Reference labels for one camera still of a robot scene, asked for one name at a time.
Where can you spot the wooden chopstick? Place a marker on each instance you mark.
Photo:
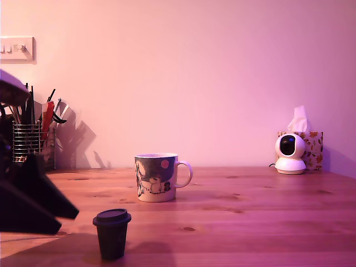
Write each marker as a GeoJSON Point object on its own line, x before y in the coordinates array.
{"type": "Point", "coordinates": [14, 116]}
{"type": "Point", "coordinates": [18, 116]}

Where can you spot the leaf print tissue box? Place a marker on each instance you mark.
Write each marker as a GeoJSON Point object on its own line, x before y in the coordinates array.
{"type": "Point", "coordinates": [315, 150]}

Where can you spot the wide black spatula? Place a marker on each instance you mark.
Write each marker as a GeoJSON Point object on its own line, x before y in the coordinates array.
{"type": "Point", "coordinates": [32, 111]}

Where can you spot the silver metal utensil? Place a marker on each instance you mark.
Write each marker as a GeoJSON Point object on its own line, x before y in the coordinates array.
{"type": "Point", "coordinates": [64, 108]}

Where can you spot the thin black stick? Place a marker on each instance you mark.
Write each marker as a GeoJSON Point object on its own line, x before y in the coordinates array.
{"type": "Point", "coordinates": [27, 86]}

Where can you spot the red utensil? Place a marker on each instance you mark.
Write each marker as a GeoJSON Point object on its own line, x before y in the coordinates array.
{"type": "Point", "coordinates": [47, 116]}

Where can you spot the white wall switch plate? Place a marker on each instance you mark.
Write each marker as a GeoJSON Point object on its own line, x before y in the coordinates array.
{"type": "Point", "coordinates": [16, 57]}

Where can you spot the cartoon print ceramic mug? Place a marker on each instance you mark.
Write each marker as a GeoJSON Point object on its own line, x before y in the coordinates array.
{"type": "Point", "coordinates": [155, 180]}

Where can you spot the pale plastic bag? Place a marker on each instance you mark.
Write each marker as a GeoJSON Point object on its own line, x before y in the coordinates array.
{"type": "Point", "coordinates": [51, 144]}

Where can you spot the white tissue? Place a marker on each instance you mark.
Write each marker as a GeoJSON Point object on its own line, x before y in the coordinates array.
{"type": "Point", "coordinates": [298, 119]}

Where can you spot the black coffee capsule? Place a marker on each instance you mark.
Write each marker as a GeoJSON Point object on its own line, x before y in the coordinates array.
{"type": "Point", "coordinates": [112, 239]}

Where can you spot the small white round camera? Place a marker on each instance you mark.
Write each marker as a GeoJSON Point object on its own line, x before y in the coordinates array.
{"type": "Point", "coordinates": [290, 165]}

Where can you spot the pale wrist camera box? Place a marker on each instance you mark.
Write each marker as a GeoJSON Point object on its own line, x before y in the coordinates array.
{"type": "Point", "coordinates": [11, 89]}

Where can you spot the black curved utensil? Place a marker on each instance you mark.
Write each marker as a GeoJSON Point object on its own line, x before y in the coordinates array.
{"type": "Point", "coordinates": [59, 120]}

